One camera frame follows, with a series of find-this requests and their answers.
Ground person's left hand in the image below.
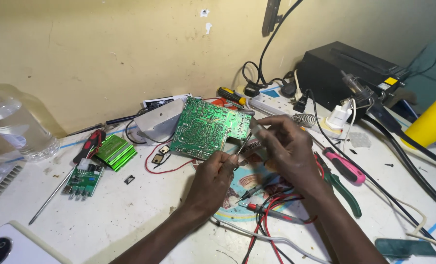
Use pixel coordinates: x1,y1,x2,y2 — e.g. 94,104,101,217
182,150,240,218

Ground person's right hand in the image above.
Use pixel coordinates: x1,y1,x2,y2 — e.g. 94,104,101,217
252,115,325,196

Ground thin metal tweezers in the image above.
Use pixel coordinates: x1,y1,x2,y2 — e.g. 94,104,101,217
234,132,254,171

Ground round colourful printed plate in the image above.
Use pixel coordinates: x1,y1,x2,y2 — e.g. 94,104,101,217
191,139,303,223

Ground metal spring iron stand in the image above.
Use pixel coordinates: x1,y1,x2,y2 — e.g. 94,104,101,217
290,112,317,128

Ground black multimeter probe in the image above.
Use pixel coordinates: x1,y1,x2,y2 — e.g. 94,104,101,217
235,179,274,204

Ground large green circuit board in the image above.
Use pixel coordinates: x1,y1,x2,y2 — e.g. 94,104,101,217
169,96,254,161

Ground red multimeter probe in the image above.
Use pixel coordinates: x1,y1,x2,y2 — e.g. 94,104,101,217
239,202,318,226

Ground white power strip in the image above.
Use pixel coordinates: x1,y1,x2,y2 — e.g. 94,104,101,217
235,82,347,141

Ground white usb charger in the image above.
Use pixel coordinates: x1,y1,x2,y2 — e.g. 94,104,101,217
327,103,353,130

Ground black round plug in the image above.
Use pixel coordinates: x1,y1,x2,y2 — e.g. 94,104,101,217
279,81,298,98

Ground black mains plug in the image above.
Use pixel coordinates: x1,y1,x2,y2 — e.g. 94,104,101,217
244,81,261,98

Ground grey aluminium heat sink plate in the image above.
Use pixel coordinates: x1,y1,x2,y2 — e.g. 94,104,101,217
133,98,186,146

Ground orange plastic tool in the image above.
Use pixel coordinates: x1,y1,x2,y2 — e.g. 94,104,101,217
210,98,241,111

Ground yellow black screwdriver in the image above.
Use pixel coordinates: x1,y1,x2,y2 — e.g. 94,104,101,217
217,86,247,106

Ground black white printed paper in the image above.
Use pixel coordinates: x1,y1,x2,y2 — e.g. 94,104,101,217
142,93,193,111

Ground black hot air gun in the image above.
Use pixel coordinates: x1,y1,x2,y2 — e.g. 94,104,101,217
340,70,436,173

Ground black box battery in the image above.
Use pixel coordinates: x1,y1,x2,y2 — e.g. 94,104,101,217
296,41,411,115

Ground green finned heat sink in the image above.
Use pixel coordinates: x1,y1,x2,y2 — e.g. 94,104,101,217
95,134,138,172

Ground small green circuit board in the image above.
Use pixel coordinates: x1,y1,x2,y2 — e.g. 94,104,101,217
61,158,105,201

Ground long red black screwdriver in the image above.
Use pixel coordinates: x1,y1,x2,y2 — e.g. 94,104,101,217
28,129,107,226

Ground yellow plastic container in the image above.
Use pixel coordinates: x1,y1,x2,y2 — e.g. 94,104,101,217
400,88,436,150

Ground teal flat plastic piece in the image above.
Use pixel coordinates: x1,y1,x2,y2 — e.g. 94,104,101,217
374,237,436,259

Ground white device with black circle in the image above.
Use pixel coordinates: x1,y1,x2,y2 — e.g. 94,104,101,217
0,220,74,264

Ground clear plastic water bottle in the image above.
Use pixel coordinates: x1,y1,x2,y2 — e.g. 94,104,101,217
0,81,61,163

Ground thin red wire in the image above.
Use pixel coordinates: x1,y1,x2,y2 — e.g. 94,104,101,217
145,141,197,174

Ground pink handled tool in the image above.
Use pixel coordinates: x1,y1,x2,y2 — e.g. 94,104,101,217
322,147,367,185

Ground green handled pliers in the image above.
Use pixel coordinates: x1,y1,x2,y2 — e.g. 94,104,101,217
312,151,363,219

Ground white grey cable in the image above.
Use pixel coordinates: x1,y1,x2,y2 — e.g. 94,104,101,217
211,216,333,264

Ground thick black cable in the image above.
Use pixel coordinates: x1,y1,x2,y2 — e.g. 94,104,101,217
360,113,436,218

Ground black wall cable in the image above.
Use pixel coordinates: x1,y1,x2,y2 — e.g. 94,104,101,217
257,0,305,86

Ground black wall bracket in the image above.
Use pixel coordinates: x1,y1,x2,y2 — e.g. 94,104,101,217
261,0,284,37

